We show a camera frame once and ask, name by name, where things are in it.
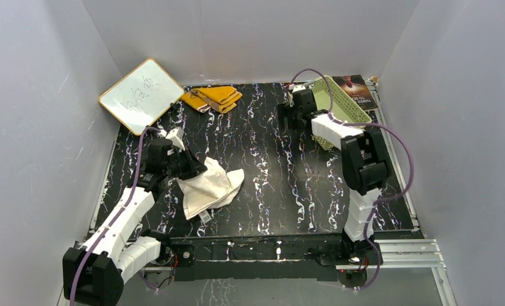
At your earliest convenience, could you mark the green plastic basket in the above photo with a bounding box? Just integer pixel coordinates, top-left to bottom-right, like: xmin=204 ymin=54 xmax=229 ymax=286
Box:
xmin=309 ymin=75 xmax=373 ymax=151

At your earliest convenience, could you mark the wood framed whiteboard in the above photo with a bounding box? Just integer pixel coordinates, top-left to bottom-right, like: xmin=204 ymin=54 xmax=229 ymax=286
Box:
xmin=98 ymin=58 xmax=184 ymax=136

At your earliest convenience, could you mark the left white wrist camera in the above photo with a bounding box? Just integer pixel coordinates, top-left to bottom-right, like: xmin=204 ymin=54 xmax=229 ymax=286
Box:
xmin=165 ymin=127 xmax=186 ymax=150

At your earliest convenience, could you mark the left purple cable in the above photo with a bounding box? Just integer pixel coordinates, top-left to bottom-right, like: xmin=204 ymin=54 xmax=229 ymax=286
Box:
xmin=68 ymin=126 xmax=165 ymax=306

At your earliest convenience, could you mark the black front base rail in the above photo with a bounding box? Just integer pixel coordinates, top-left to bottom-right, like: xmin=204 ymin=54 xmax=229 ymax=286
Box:
xmin=170 ymin=233 xmax=348 ymax=281

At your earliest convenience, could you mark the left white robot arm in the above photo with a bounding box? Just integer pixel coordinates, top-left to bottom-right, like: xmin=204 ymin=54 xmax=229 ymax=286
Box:
xmin=62 ymin=136 xmax=207 ymax=305

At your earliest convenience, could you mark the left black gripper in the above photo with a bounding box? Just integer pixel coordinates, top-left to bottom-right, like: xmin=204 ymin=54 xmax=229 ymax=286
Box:
xmin=165 ymin=145 xmax=207 ymax=181

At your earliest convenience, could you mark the white towel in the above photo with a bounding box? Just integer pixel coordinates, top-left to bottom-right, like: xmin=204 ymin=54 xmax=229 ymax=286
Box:
xmin=177 ymin=157 xmax=245 ymax=221

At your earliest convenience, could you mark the dark book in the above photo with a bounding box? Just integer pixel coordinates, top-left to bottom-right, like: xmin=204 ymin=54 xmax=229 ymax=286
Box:
xmin=333 ymin=75 xmax=377 ymax=111

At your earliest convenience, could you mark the purple cable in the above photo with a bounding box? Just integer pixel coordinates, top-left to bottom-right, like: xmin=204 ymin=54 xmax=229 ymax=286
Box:
xmin=290 ymin=68 xmax=416 ymax=291
xmin=68 ymin=126 xmax=165 ymax=306

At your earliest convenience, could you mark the aluminium frame rail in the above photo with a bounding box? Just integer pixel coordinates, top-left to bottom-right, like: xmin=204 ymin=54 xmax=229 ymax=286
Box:
xmin=335 ymin=238 xmax=448 ymax=271

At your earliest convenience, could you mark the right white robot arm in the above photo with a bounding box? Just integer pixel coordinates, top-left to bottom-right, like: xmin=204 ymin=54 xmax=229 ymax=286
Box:
xmin=277 ymin=85 xmax=390 ymax=265

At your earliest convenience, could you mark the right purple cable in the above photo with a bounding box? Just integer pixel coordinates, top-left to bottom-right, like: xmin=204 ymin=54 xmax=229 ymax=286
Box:
xmin=290 ymin=68 xmax=416 ymax=291

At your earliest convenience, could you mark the orange towel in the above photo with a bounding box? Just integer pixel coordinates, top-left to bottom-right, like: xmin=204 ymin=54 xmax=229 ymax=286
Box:
xmin=180 ymin=86 xmax=242 ymax=114

